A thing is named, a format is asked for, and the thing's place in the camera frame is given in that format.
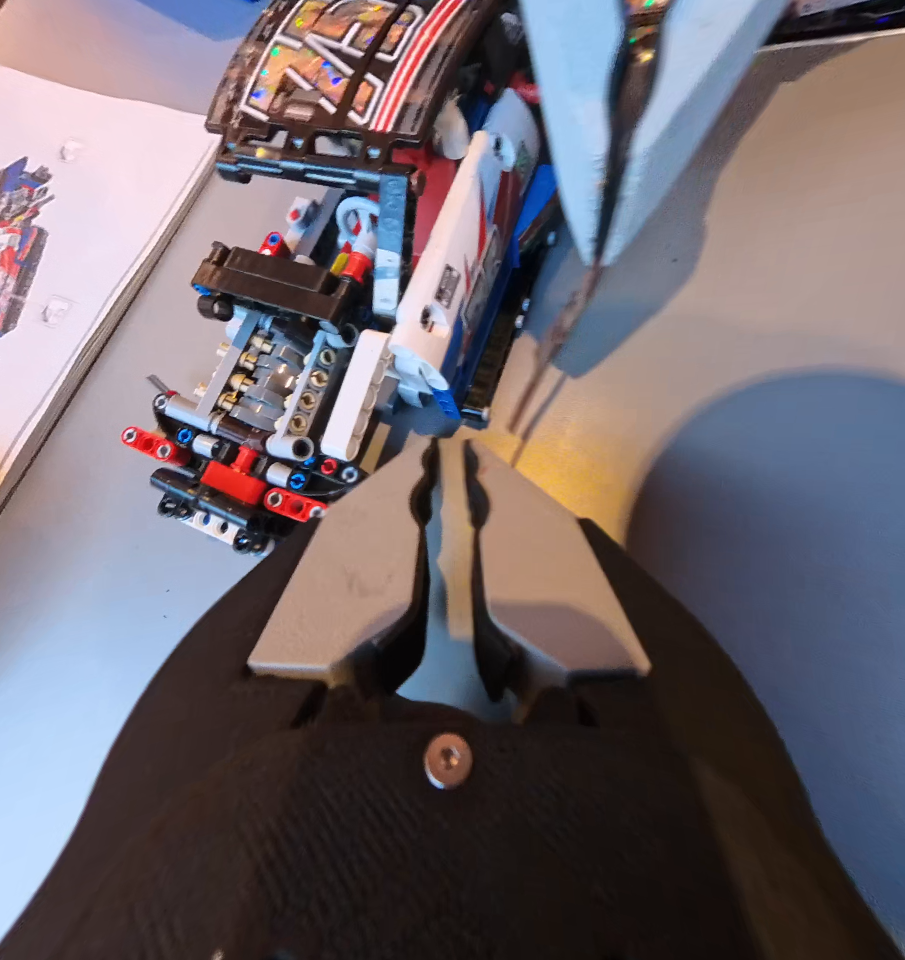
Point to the blue plastic bin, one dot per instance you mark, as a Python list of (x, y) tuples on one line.
[(220, 19)]

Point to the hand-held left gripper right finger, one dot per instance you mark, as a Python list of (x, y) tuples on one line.
[(557, 592)]

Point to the toy brick race car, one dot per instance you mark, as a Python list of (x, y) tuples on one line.
[(287, 277)]

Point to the open instruction booklet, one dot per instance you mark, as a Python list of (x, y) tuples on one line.
[(107, 225)]

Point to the holographic sticker sheet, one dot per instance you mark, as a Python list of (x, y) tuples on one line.
[(850, 19)]

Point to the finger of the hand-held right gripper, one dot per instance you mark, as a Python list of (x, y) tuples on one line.
[(572, 112), (692, 90)]

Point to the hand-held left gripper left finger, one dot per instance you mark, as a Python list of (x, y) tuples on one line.
[(347, 585)]

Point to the grey desk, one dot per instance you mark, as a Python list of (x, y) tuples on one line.
[(797, 225)]

